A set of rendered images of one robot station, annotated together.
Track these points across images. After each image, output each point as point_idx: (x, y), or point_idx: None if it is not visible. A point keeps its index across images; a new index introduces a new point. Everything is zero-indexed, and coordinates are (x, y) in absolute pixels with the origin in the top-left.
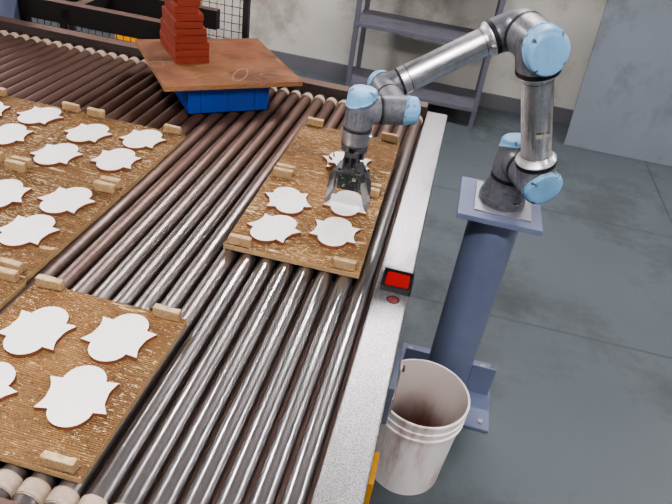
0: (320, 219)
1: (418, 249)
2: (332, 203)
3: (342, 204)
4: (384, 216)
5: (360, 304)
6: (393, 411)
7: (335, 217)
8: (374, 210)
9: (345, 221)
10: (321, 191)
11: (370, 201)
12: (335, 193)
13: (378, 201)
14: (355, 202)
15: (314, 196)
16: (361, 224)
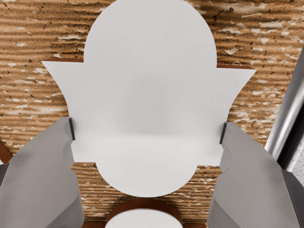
0: (90, 206)
1: None
2: (95, 147)
3: (134, 141)
4: (294, 91)
5: None
6: None
7: (130, 214)
8: (263, 105)
9: (163, 221)
10: (5, 27)
11: (256, 33)
12: (75, 19)
13: (299, 15)
14: (186, 108)
15: (4, 88)
16: (210, 194)
